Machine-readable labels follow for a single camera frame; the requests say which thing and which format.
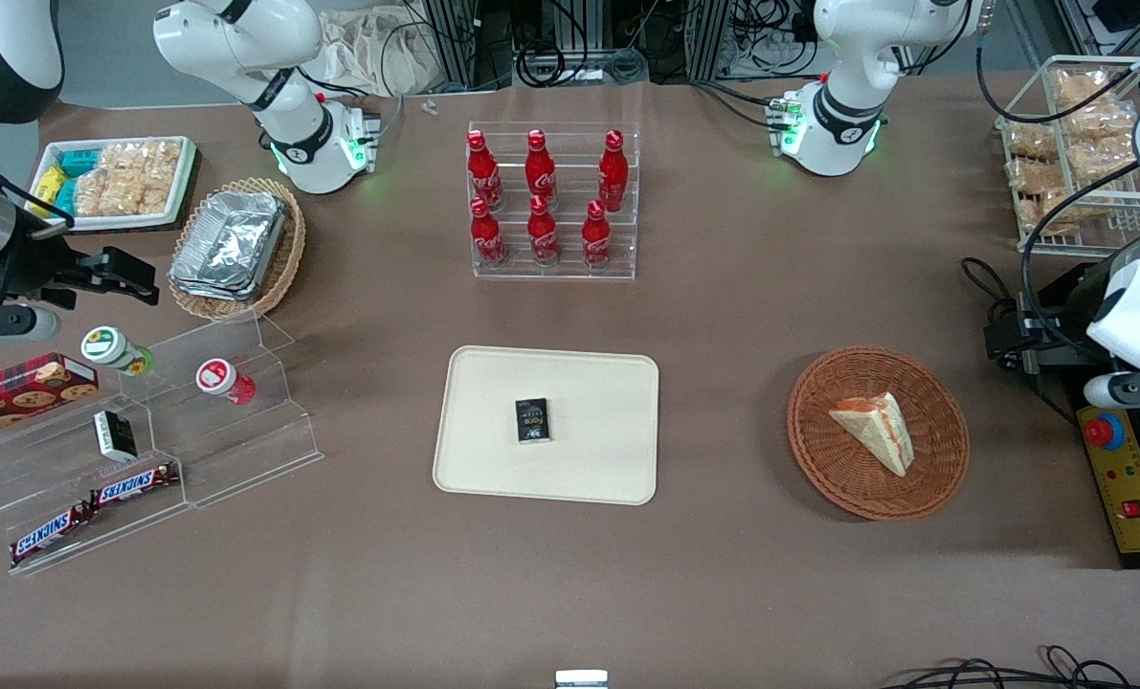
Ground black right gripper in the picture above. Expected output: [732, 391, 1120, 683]
[0, 215, 162, 311]

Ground triangular sandwich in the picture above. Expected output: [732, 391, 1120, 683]
[828, 390, 915, 478]

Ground white rectangular snack tray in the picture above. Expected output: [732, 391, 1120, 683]
[28, 136, 199, 233]

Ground light oval wicker basket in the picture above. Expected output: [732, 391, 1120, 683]
[168, 177, 307, 322]

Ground beige plastic tray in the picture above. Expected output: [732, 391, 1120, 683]
[433, 345, 660, 506]

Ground brown round wicker basket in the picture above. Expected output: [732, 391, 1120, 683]
[786, 345, 971, 522]

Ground green lid drink bottle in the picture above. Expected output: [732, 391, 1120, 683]
[81, 325, 156, 377]

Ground clear rice cracker pack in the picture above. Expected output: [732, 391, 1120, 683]
[108, 175, 172, 217]
[74, 172, 111, 217]
[99, 142, 147, 178]
[144, 140, 184, 183]

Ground stacked aluminium foil containers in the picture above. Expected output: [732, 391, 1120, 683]
[168, 190, 289, 303]

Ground red cookie box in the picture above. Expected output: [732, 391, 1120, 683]
[0, 353, 101, 444]

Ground red lid drink bottle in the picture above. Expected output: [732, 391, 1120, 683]
[195, 358, 257, 407]

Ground black and white small box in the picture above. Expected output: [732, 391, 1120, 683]
[93, 410, 139, 464]

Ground brown snickers bar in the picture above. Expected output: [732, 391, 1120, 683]
[9, 502, 95, 567]
[90, 462, 181, 509]

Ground clear acrylic step shelf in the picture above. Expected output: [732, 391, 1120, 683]
[0, 311, 324, 576]

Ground beige cloth bag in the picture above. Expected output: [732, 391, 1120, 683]
[319, 8, 448, 99]

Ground red cola bottle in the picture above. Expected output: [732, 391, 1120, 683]
[598, 130, 630, 213]
[525, 130, 558, 208]
[582, 200, 614, 269]
[470, 198, 508, 269]
[467, 131, 504, 211]
[527, 196, 561, 266]

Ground clear acrylic bottle rack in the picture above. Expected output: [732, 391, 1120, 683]
[467, 122, 642, 281]

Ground clear fried snack bag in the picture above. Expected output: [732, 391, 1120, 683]
[1007, 158, 1068, 197]
[1005, 122, 1059, 162]
[1024, 191, 1106, 235]
[1053, 69, 1116, 108]
[1058, 103, 1140, 143]
[1067, 136, 1140, 183]

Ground black sealing machine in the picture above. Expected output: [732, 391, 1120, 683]
[986, 258, 1140, 571]

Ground red emergency stop button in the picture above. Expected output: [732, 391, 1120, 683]
[1084, 415, 1126, 453]

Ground yellow control panel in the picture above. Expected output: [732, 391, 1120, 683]
[1077, 404, 1140, 556]

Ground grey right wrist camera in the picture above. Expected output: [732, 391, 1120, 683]
[0, 304, 61, 345]

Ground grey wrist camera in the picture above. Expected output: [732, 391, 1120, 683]
[0, 304, 61, 345]
[1084, 371, 1140, 412]

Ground aluminium frame with cables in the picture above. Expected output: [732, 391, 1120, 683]
[421, 0, 819, 92]

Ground black machine power cable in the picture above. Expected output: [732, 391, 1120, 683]
[960, 256, 1078, 422]

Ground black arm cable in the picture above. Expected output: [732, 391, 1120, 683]
[974, 19, 1140, 369]

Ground white wire basket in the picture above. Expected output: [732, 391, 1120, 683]
[995, 56, 1140, 257]

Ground black cable bundle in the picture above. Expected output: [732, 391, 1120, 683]
[881, 645, 1140, 689]

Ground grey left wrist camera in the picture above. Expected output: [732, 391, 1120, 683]
[1084, 371, 1140, 412]

